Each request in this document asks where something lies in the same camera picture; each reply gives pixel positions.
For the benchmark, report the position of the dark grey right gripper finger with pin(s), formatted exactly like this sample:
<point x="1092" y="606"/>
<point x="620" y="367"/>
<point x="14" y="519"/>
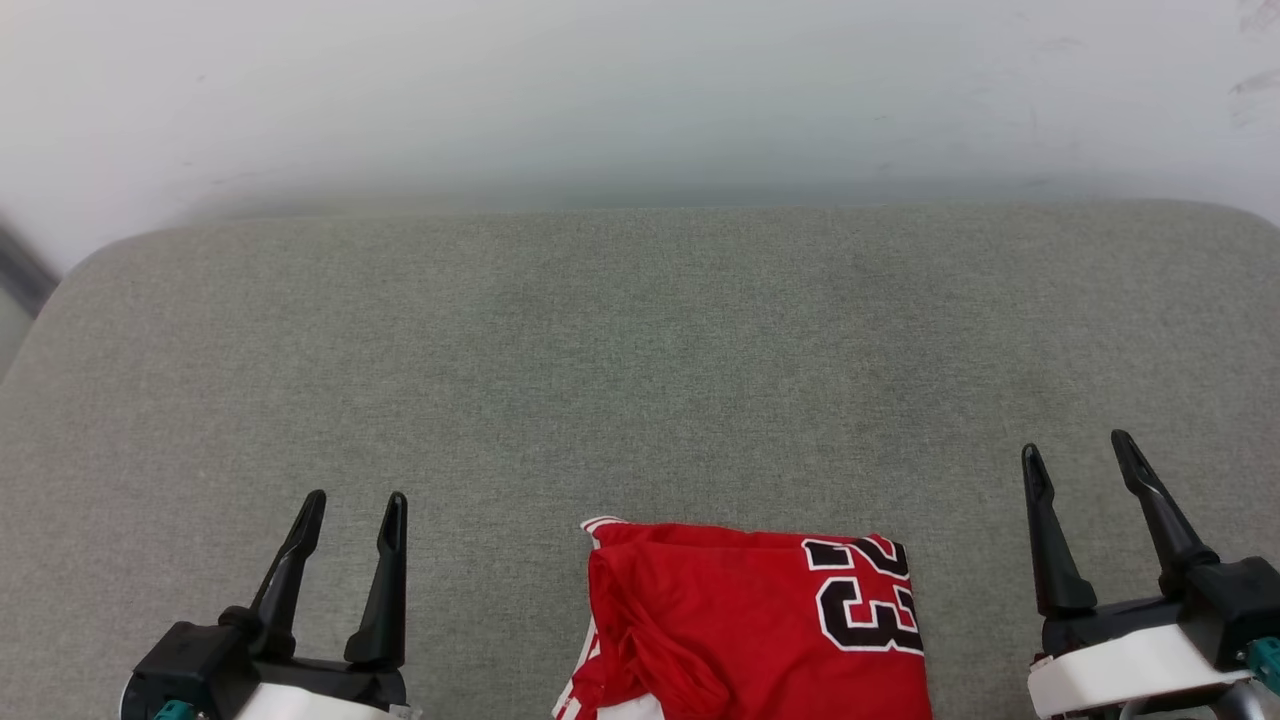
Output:
<point x="1160" y="520"/>
<point x="1055" y="550"/>

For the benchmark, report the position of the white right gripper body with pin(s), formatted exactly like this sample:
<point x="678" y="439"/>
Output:
<point x="1120" y="660"/>

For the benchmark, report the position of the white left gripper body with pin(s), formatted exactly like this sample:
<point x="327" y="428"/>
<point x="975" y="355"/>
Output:
<point x="330" y="690"/>

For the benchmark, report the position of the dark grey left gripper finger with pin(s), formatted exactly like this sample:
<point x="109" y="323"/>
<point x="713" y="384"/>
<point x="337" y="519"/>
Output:
<point x="382" y="590"/>
<point x="285" y="585"/>

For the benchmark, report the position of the red basketball jersey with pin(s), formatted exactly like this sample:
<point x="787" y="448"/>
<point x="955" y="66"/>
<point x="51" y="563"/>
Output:
<point x="720" y="620"/>

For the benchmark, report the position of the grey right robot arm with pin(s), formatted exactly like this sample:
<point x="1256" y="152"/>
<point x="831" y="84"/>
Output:
<point x="1220" y="702"/>

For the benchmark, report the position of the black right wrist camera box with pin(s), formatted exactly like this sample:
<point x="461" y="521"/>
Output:
<point x="1240" y="605"/>

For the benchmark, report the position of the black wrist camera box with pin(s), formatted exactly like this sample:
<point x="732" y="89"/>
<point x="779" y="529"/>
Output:
<point x="190" y="665"/>
<point x="1240" y="605"/>

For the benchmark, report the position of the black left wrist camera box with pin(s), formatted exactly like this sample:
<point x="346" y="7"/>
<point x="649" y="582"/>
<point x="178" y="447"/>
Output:
<point x="190" y="665"/>

